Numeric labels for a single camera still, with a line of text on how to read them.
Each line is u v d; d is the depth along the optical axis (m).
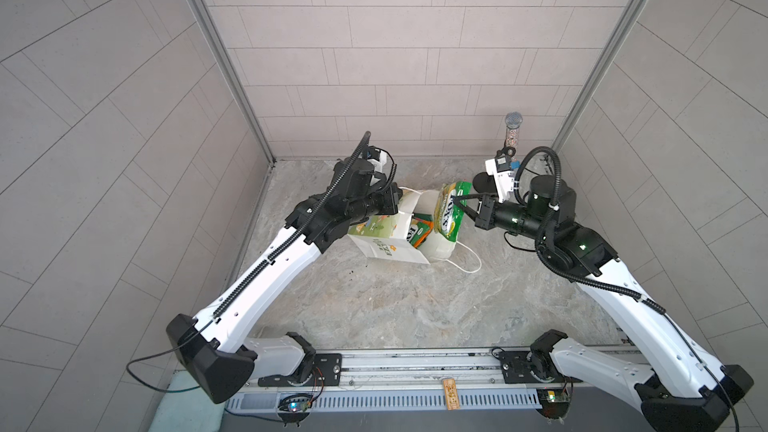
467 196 0.61
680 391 0.38
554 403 0.68
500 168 0.56
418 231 0.85
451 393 0.68
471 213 0.60
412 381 0.71
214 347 0.36
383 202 0.59
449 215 0.63
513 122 0.85
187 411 0.64
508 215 0.58
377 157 0.61
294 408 0.65
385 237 0.77
